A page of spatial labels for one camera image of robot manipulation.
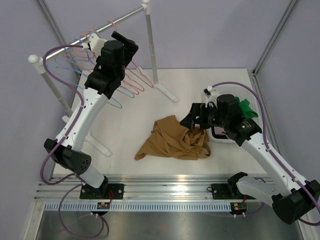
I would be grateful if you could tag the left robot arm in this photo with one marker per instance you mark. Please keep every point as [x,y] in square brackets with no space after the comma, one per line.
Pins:
[65,149]

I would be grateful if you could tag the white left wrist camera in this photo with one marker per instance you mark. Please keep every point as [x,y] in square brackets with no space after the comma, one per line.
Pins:
[94,43]

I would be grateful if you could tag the mustard brown tank top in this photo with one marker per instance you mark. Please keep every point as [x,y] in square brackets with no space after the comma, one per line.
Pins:
[169,139]

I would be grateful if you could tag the green tank top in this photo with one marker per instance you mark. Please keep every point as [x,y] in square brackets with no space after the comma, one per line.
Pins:
[247,112]

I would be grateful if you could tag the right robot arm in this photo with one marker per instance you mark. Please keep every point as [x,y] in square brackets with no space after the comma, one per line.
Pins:
[293,195]

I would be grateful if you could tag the mauve pink tank top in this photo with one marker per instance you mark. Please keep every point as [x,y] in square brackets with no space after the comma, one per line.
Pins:
[219,133]

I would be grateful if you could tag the aluminium front rail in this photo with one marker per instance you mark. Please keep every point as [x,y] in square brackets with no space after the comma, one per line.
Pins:
[162,188]

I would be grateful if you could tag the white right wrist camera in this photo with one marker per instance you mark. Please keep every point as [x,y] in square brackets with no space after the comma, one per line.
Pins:
[211,94]

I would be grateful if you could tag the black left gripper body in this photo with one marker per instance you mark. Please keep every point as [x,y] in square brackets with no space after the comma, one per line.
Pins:
[129,49]

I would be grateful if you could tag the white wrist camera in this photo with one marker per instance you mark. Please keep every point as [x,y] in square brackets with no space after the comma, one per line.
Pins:
[211,94]
[94,43]

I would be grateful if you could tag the light blue wire hanger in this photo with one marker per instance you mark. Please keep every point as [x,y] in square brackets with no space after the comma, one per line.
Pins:
[71,60]

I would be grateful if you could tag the white plastic basket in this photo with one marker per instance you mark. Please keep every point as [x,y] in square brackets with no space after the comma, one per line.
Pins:
[242,93]

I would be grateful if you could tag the white slotted cable duct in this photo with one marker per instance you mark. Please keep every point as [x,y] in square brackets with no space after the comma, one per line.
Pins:
[118,206]

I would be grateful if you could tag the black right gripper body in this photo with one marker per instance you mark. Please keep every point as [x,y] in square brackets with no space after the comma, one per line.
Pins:
[208,115]

